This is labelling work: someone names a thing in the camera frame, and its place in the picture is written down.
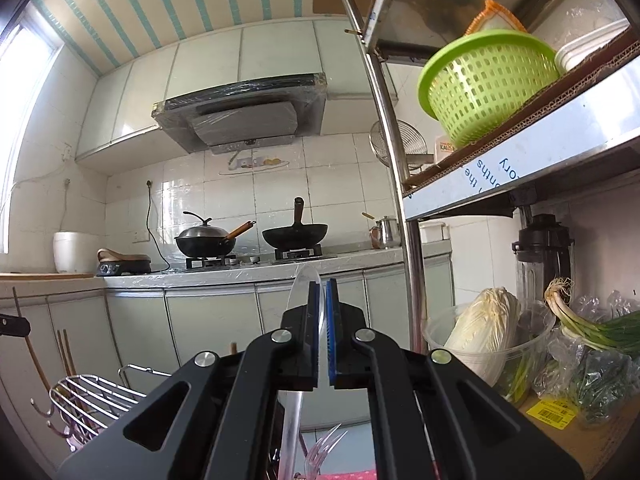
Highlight clear plastic fork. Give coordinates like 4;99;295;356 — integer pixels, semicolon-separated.
304;424;348;480

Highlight bagged green vegetables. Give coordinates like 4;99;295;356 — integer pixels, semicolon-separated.
532;290;640;426

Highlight black wok with wooden handle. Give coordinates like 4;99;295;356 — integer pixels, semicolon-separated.
174;220;257;259

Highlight black blender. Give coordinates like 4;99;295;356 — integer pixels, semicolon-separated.
511;214;573;311

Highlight napa cabbage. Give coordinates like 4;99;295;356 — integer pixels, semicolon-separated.
444;287;523;386

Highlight white container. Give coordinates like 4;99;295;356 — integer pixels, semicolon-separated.
419;220;447;244

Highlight green plastic basket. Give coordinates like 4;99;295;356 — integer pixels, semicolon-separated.
417;29;561;148

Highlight black electric cooker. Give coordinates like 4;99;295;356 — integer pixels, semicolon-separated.
95;248;152;277

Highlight yellow label tag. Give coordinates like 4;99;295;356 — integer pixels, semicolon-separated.
530;399;581;428

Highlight steel kettle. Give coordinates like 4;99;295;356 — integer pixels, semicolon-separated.
376;216;401;249

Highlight kitchen counter with cabinets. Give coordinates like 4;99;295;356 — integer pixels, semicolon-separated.
0;242;453;431

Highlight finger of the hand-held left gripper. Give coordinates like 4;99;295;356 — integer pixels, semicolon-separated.
0;312;32;339

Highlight orange-rimmed white cover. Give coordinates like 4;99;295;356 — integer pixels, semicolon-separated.
462;0;530;37

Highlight white rice cooker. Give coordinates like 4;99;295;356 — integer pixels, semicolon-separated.
52;231;103;275

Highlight black wok with dark handle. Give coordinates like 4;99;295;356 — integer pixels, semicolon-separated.
261;197;330;251

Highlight white plastic basin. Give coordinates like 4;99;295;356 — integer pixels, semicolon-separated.
554;17;631;75

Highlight small white box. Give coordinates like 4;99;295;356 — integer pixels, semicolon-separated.
434;135;458;165

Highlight steel wok lid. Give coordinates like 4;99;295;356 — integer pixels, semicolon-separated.
175;211;237;242

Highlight black range hood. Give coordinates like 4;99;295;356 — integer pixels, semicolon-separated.
151;72;328;156

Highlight kitchen window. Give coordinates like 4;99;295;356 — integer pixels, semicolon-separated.
0;5;63;256

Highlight wooden cutting board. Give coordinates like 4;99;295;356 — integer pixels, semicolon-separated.
0;272;96;281

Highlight clear plastic bowl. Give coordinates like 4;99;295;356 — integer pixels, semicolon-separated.
422;300;557;406

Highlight metal wire utensil rack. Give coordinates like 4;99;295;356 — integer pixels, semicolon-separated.
29;362;173;453

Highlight green onions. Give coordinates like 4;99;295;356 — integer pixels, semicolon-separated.
544;277;640;356

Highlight green vegetable stalks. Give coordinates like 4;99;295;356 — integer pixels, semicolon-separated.
495;350;538;403

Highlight white wall cabinets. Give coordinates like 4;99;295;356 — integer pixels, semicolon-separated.
75;17;401;171

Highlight steel shelf unit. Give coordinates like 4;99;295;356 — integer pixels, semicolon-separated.
332;0;640;480

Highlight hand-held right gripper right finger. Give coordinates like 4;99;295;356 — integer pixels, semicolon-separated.
324;278;585;480

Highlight gas stove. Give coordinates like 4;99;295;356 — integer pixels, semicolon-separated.
186;247;338;268

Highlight metal skimmer strainer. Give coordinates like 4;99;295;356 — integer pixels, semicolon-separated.
369;120;428;170

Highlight black power cable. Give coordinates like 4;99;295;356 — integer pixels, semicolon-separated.
145;180;171;273

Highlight clear plastic spoon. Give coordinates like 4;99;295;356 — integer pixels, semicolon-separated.
277;264;327;480

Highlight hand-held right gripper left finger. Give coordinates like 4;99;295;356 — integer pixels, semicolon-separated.
54;281;322;480

